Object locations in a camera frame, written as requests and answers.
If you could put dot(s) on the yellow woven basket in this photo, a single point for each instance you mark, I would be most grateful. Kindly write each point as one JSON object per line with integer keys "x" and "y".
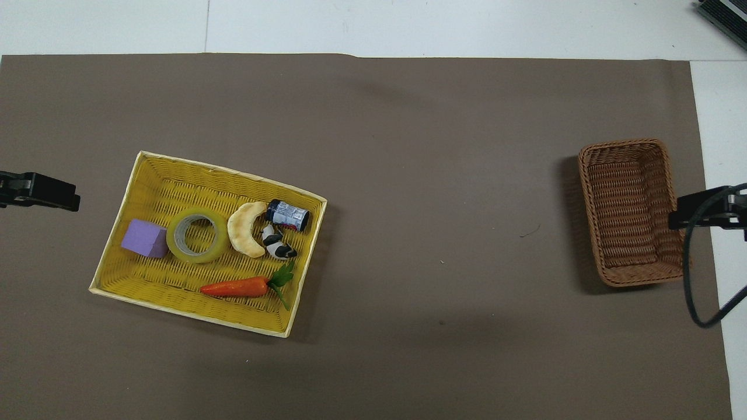
{"x": 175, "y": 280}

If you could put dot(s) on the purple foam cube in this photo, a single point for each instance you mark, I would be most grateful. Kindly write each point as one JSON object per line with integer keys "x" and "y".
{"x": 143, "y": 238}

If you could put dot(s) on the toy carrot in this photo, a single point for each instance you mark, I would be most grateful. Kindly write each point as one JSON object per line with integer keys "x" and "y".
{"x": 239, "y": 287}

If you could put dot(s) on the crescent-shaped toy bread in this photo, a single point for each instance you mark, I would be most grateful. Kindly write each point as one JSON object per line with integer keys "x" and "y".
{"x": 241, "y": 233}

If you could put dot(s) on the black and white cow figurine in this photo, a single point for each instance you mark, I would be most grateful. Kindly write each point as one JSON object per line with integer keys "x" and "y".
{"x": 282, "y": 251}

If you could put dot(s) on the brown wicker basket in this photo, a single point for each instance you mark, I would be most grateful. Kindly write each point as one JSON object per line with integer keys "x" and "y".
{"x": 630, "y": 204}

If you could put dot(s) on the black stand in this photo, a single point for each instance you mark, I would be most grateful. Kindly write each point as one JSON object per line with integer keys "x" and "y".
{"x": 729, "y": 20}

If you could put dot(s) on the yellowish clear tape roll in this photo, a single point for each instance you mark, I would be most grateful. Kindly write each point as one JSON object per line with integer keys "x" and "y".
{"x": 176, "y": 246}

